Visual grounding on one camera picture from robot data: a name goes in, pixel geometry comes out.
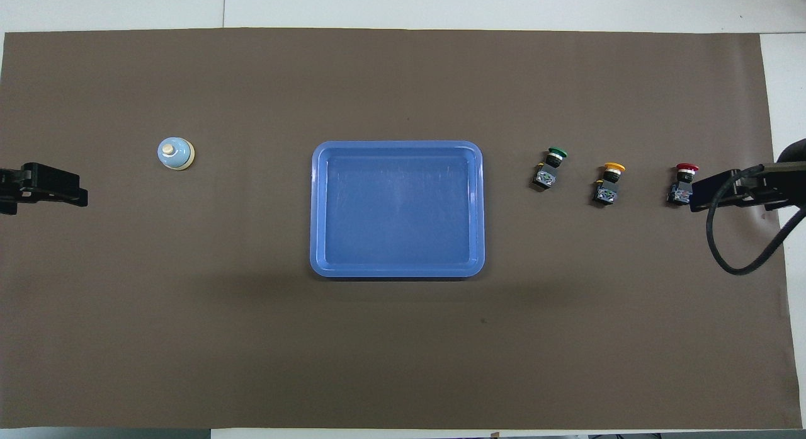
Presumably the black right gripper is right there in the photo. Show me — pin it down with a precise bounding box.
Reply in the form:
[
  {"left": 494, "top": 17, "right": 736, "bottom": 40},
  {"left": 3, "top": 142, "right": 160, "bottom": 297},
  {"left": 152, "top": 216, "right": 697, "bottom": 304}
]
[{"left": 690, "top": 164, "right": 789, "bottom": 213}]

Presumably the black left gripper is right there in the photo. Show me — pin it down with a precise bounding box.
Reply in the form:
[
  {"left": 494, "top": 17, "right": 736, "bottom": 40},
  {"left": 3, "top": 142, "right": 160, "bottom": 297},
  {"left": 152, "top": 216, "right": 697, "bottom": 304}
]
[{"left": 0, "top": 163, "right": 89, "bottom": 215}]

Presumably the red push button switch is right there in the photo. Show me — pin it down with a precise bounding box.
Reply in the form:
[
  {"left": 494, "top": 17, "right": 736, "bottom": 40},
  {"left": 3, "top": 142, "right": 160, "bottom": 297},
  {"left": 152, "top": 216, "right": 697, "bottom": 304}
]
[{"left": 667, "top": 162, "right": 700, "bottom": 207}]

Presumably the yellow push button switch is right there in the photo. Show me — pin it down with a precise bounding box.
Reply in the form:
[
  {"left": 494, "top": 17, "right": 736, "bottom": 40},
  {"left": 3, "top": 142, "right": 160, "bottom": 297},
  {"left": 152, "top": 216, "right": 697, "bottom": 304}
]
[{"left": 591, "top": 162, "right": 627, "bottom": 207}]

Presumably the green push button switch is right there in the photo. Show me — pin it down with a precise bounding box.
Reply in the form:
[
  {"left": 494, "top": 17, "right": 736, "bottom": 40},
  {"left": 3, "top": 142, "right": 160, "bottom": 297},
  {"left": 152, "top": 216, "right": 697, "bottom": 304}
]
[{"left": 532, "top": 147, "right": 568, "bottom": 190}]

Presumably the light blue call bell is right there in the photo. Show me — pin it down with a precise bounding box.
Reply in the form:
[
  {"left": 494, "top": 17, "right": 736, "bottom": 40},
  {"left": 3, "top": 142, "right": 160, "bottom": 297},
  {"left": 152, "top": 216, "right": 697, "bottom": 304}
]
[{"left": 157, "top": 137, "right": 195, "bottom": 171}]

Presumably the blue plastic tray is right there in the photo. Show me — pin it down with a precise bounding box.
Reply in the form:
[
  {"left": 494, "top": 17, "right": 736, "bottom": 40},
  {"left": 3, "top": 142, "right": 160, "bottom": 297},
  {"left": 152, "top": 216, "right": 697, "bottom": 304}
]
[{"left": 309, "top": 140, "right": 486, "bottom": 279}]

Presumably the brown table mat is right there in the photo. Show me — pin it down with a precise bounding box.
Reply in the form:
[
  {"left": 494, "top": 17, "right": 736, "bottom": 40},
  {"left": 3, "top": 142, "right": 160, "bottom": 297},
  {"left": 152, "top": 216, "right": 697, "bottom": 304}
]
[{"left": 0, "top": 27, "right": 803, "bottom": 430}]

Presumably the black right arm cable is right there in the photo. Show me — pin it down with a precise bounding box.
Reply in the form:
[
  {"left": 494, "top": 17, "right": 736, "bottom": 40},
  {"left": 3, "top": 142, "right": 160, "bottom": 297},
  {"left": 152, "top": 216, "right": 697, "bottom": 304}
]
[{"left": 705, "top": 165, "right": 806, "bottom": 277}]

